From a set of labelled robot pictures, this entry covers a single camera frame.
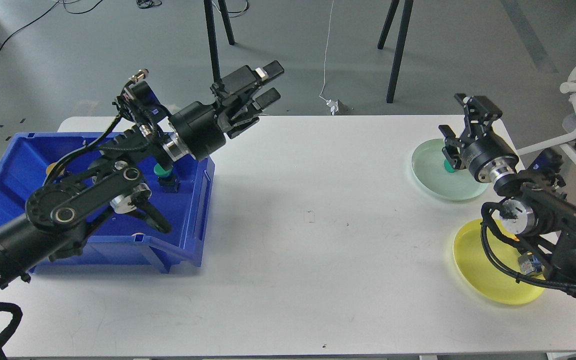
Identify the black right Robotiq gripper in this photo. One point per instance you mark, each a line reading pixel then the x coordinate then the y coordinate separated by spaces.
pixel 480 151

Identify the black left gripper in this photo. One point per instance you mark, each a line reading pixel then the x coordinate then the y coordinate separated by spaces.
pixel 194 128

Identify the small green push button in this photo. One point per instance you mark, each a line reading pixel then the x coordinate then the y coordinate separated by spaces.
pixel 448 167

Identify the yellow push button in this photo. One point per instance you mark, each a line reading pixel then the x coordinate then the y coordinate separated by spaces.
pixel 528 263

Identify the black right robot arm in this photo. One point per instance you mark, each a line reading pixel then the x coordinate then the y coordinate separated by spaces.
pixel 530 234

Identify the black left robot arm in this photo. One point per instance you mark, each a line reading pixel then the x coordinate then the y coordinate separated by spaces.
pixel 87 185

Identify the light green plate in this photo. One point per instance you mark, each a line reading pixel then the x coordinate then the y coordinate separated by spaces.
pixel 427 168

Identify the yellow plate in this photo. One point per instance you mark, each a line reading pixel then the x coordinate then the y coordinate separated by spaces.
pixel 475 269

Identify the orange push button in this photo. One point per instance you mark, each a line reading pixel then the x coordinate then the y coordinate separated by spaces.
pixel 50 167

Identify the black stand legs left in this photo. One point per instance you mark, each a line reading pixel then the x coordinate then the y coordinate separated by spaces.
pixel 212 33

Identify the black stand legs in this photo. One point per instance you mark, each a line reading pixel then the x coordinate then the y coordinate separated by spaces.
pixel 403 30
pixel 212 33

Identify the black stand legs right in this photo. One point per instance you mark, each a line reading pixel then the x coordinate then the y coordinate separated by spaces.
pixel 403 30

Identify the blue plastic bin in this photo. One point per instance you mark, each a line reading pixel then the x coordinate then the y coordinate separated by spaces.
pixel 122 240

